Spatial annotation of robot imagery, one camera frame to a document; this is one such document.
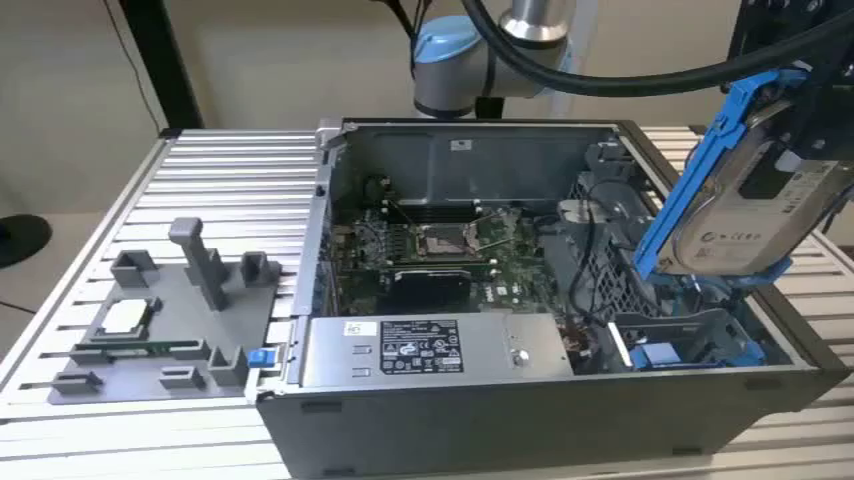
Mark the black upright post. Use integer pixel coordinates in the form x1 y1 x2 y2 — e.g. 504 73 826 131
117 0 205 132

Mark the black round stand base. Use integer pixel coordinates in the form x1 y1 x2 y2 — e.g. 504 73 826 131
0 213 53 269

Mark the grey metal disk bay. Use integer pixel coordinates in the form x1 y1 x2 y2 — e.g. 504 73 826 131
536 142 728 371

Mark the silver CPU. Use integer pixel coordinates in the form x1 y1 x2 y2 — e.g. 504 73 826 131
96 299 153 335

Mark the hard disk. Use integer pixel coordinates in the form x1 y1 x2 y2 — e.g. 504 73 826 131
631 67 854 292

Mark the black wire in case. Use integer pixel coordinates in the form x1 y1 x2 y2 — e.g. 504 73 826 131
571 180 643 322

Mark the grey parts rack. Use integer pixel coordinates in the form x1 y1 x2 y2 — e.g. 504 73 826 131
46 217 285 405

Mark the black graphics card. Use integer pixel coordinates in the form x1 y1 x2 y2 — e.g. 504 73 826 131
380 268 472 316

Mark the silver power supply unit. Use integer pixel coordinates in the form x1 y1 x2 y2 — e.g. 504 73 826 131
297 313 575 390

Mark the green RAM stick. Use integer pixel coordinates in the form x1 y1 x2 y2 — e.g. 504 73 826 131
73 339 205 355

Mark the green motherboard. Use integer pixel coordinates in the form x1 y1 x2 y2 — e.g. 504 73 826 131
331 199 568 317

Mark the black open PC case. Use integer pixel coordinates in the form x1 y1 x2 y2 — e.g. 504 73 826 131
244 117 850 480

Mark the CPU socket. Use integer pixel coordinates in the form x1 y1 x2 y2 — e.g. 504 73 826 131
413 223 483 261

